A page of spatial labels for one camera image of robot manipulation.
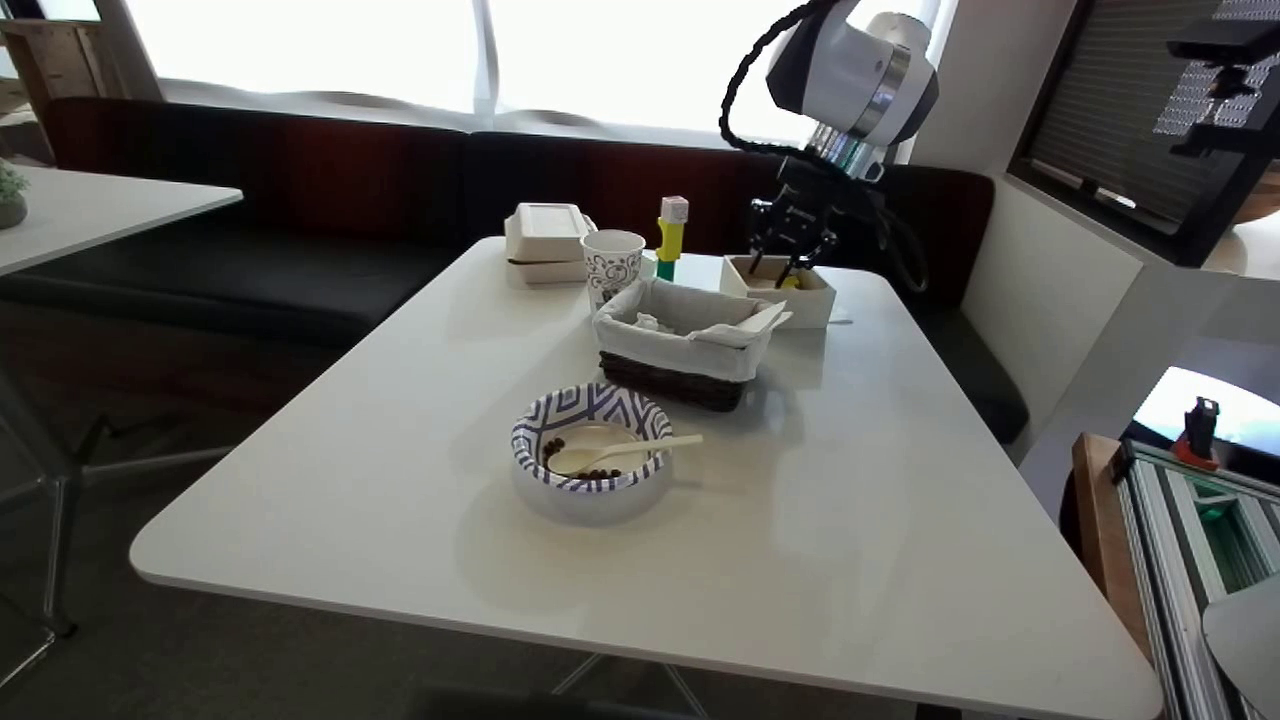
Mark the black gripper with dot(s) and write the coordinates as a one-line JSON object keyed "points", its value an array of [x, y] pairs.
{"points": [[809, 217]]}

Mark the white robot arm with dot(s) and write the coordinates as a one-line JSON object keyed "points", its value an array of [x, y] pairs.
{"points": [[864, 93]]}

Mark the white square box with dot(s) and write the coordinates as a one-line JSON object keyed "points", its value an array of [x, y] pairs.
{"points": [[809, 300]]}

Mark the yellow green block stack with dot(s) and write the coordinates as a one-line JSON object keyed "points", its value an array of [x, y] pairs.
{"points": [[670, 220]]}

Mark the black and white patterned bowl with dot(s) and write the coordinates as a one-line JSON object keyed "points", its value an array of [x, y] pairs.
{"points": [[587, 418]]}

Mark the wooden spoon in bowl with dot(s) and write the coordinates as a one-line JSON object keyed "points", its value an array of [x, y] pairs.
{"points": [[575, 463]]}

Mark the dark basket with white liner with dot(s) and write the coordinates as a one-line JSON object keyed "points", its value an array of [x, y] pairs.
{"points": [[685, 346]]}

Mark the white patterned paper cup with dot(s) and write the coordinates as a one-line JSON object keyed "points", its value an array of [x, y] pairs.
{"points": [[612, 257]]}

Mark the white takeout clamshell container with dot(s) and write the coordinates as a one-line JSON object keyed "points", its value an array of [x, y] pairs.
{"points": [[545, 241]]}

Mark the metal table leg base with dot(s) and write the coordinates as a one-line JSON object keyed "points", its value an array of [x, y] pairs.
{"points": [[631, 684]]}

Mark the dark upholstered bench sofa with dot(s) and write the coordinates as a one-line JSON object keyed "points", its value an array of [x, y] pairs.
{"points": [[345, 217]]}

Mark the white side table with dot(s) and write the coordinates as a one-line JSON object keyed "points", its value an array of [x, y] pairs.
{"points": [[84, 211]]}

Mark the black framed wall monitor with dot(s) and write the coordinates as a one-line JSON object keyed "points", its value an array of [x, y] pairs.
{"points": [[1145, 108]]}

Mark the metal frame cart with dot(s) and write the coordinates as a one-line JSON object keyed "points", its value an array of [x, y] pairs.
{"points": [[1189, 561]]}

